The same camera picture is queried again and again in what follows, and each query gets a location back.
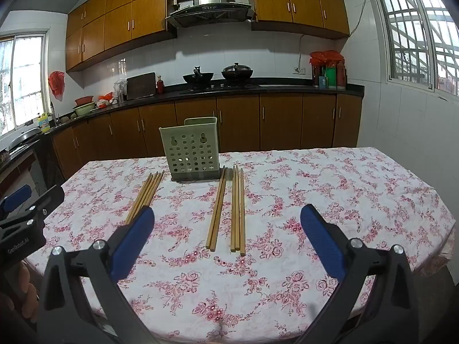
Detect green box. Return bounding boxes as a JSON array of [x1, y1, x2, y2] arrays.
[[324, 66, 338, 89]]

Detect red plastic bag on wall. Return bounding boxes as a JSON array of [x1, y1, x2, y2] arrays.
[[48, 71, 66, 101]]

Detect white wall cable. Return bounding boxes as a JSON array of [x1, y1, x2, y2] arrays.
[[299, 0, 370, 69]]

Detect wooden lower kitchen cabinets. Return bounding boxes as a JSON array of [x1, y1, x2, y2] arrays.
[[52, 93, 363, 180]]

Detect pink floral tablecloth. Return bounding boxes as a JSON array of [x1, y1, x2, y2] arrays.
[[27, 147, 456, 344]]

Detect large barred window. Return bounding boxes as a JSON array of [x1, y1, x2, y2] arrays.
[[372, 0, 459, 97]]

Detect wooden upper wall cabinets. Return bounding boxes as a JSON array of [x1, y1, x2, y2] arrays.
[[65, 0, 350, 72]]

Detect wooden chopstick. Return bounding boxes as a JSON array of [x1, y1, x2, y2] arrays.
[[210, 168, 228, 252], [125, 173, 152, 225], [132, 171, 159, 223], [239, 168, 246, 256], [141, 170, 166, 211], [235, 165, 241, 251], [231, 165, 236, 252], [206, 168, 225, 249], [136, 171, 162, 220]]

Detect red plastic bags on jars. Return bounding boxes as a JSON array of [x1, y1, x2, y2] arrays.
[[310, 50, 347, 90]]

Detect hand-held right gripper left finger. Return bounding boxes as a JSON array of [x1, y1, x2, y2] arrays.
[[36, 206, 160, 344]]

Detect green perforated utensil holder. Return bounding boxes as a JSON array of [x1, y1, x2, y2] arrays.
[[159, 117, 220, 181]]

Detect pale green basin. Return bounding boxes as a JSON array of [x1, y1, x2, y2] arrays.
[[73, 102, 97, 117]]

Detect clear plastic jars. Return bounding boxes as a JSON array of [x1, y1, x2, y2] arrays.
[[114, 79, 128, 103]]

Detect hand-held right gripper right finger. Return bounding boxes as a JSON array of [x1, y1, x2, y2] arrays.
[[294, 204, 422, 344]]

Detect black kitchen countertop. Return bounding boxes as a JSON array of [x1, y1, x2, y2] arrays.
[[0, 83, 365, 165]]

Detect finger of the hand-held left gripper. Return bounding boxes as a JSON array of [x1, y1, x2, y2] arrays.
[[26, 185, 65, 223], [0, 184, 36, 227]]

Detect gas stove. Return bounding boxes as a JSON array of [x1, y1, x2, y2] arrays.
[[179, 83, 259, 93]]

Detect small sliding window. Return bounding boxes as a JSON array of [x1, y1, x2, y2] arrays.
[[0, 33, 49, 137]]

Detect dark wooden cutting board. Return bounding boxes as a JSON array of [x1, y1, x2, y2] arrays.
[[126, 72, 156, 100]]

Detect person's left hand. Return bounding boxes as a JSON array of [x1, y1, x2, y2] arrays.
[[0, 260, 39, 325]]

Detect left bundle of chopsticks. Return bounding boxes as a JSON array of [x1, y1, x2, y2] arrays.
[[128, 172, 155, 225]]

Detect metal pan in sink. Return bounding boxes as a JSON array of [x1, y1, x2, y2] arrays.
[[7, 127, 42, 151]]

